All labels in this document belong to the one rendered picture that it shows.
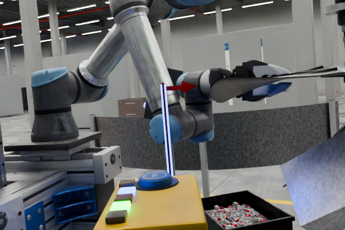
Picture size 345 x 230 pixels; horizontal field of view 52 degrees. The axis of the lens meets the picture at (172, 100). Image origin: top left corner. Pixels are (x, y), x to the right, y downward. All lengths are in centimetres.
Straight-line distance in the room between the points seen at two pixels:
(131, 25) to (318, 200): 58
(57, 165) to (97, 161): 14
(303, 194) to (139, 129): 210
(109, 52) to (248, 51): 582
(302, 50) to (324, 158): 430
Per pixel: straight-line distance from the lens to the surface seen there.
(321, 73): 67
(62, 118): 118
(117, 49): 115
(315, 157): 72
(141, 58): 89
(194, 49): 724
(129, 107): 759
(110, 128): 293
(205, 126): 95
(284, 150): 264
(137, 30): 91
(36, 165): 121
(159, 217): 33
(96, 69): 120
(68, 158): 115
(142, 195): 40
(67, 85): 119
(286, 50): 674
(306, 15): 501
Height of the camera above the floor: 119
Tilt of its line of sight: 3 degrees down
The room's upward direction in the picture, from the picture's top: 5 degrees counter-clockwise
